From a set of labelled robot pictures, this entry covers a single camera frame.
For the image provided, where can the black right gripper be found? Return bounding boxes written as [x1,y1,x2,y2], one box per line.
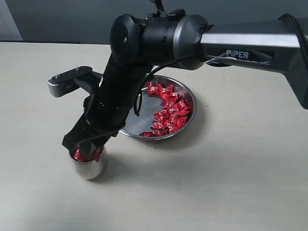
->
[62,57,153,160]

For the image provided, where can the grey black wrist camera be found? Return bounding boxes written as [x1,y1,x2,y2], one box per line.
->
[48,66,102,98]

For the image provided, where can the stainless steel cup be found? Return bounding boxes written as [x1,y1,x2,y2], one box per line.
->
[70,146,109,180]

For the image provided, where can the red candy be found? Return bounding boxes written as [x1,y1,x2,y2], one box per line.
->
[167,114,188,133]
[148,84,162,98]
[73,144,104,162]
[171,100,191,113]
[153,111,170,125]
[161,84,174,98]

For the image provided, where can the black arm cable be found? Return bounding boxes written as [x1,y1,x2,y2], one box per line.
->
[79,0,308,154]

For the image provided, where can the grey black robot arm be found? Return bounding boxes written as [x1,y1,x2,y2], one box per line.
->
[62,14,308,157]

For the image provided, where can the red wrapped candy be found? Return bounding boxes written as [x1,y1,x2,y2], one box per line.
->
[148,84,162,98]
[153,111,170,125]
[171,100,191,113]
[167,114,188,133]
[161,84,174,98]

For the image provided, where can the round stainless steel plate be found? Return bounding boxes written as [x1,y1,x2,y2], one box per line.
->
[120,75,197,141]

